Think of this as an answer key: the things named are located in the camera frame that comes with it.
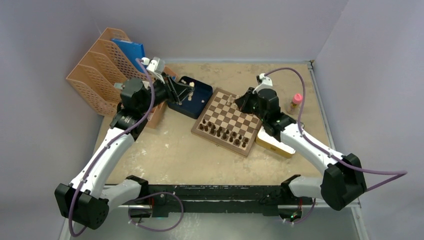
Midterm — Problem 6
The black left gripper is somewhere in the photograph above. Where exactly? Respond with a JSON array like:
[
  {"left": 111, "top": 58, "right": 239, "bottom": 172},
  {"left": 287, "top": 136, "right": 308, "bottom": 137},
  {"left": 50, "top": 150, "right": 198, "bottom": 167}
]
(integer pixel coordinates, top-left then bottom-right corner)
[{"left": 138, "top": 72, "right": 194, "bottom": 114}]

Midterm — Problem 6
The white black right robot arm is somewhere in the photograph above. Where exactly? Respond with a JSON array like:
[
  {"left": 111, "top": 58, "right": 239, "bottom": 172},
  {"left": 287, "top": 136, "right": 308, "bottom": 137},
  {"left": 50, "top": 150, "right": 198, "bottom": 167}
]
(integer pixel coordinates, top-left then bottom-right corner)
[{"left": 234, "top": 87, "right": 367, "bottom": 211}]

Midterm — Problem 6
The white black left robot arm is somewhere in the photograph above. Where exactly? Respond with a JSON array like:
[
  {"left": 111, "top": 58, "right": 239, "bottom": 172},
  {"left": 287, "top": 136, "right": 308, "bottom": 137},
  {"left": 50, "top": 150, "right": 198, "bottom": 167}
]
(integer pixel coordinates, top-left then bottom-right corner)
[{"left": 54, "top": 76, "right": 195, "bottom": 237}]

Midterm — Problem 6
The wooden chess board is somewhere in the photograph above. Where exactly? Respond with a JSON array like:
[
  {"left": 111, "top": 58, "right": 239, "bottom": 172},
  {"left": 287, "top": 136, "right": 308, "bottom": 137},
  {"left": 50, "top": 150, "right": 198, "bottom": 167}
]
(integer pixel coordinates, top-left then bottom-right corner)
[{"left": 191, "top": 88, "right": 262, "bottom": 158}]

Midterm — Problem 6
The dark blue tray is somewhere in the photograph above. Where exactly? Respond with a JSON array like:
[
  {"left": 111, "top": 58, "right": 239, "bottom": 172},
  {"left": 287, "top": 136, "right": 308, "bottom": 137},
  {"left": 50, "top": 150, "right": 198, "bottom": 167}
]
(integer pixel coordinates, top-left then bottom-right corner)
[{"left": 167, "top": 76, "right": 213, "bottom": 119}]

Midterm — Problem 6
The light wooden tall piece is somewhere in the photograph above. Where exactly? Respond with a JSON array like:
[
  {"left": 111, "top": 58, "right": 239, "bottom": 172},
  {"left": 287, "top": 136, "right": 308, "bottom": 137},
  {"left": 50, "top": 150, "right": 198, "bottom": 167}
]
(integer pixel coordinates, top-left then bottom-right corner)
[{"left": 226, "top": 95, "right": 234, "bottom": 106}]

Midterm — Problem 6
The gold metal tin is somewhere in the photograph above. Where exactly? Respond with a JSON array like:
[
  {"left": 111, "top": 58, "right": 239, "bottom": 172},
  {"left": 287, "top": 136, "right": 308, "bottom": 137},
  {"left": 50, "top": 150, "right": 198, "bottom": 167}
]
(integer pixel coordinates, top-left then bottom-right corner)
[{"left": 255, "top": 126, "right": 296, "bottom": 159}]

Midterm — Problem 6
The pink capped small bottle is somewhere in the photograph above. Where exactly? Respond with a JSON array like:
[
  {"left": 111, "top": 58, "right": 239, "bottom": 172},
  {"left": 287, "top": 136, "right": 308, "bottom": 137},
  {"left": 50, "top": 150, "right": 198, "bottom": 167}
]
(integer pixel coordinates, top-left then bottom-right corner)
[{"left": 287, "top": 93, "right": 303, "bottom": 114}]

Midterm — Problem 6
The blue folder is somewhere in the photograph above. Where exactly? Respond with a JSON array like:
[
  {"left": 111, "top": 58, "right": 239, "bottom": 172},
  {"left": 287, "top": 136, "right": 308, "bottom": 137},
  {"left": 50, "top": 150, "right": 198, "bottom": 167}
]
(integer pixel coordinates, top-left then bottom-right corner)
[{"left": 111, "top": 38, "right": 146, "bottom": 73}]

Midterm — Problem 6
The peach plastic file organizer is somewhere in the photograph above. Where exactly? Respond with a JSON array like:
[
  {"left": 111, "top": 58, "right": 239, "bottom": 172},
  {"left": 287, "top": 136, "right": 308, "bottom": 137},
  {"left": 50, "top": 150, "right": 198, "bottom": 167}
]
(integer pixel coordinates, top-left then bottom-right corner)
[{"left": 65, "top": 27, "right": 178, "bottom": 129}]

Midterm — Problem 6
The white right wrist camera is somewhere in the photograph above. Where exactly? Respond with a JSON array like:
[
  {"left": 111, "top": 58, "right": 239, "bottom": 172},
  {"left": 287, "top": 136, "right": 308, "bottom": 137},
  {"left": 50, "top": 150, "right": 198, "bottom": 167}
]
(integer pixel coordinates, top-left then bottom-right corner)
[{"left": 253, "top": 73, "right": 273, "bottom": 94}]

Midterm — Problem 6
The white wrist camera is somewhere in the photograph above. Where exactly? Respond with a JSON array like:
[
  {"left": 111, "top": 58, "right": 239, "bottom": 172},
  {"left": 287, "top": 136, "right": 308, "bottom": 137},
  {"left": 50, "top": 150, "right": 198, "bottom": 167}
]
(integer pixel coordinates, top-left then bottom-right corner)
[
  {"left": 253, "top": 73, "right": 273, "bottom": 94},
  {"left": 140, "top": 57, "right": 165, "bottom": 82}
]

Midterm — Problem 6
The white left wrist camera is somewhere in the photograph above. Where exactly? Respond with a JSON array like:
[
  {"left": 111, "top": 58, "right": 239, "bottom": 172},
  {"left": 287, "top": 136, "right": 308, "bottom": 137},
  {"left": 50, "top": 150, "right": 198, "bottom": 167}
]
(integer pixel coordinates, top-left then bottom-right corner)
[{"left": 140, "top": 57, "right": 165, "bottom": 82}]

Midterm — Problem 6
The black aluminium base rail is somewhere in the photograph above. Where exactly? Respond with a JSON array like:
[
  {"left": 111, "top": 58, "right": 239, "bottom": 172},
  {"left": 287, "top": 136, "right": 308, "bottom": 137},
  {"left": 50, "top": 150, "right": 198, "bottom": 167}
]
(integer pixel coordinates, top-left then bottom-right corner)
[{"left": 67, "top": 184, "right": 361, "bottom": 220}]

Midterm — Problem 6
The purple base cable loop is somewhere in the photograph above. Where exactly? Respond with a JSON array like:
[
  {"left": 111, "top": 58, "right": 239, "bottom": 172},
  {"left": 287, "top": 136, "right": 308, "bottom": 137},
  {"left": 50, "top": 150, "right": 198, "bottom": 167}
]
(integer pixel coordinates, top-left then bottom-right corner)
[{"left": 127, "top": 191, "right": 185, "bottom": 233}]

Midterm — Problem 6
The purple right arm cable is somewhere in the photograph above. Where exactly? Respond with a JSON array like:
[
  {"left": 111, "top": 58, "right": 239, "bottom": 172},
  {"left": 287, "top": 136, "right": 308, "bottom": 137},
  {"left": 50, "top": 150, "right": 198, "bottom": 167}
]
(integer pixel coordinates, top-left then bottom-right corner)
[{"left": 258, "top": 67, "right": 408, "bottom": 193}]

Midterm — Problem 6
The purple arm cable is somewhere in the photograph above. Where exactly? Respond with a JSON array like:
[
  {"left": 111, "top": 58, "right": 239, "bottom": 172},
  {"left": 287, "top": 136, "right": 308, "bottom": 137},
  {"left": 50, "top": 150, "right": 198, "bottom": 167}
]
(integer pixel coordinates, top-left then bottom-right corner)
[
  {"left": 258, "top": 67, "right": 408, "bottom": 193},
  {"left": 68, "top": 58, "right": 157, "bottom": 238}
]

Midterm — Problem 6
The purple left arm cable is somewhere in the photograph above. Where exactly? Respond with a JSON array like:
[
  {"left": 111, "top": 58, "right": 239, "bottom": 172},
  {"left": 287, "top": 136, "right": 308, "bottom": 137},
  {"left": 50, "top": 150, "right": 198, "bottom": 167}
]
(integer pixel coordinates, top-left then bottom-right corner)
[{"left": 68, "top": 58, "right": 157, "bottom": 238}]

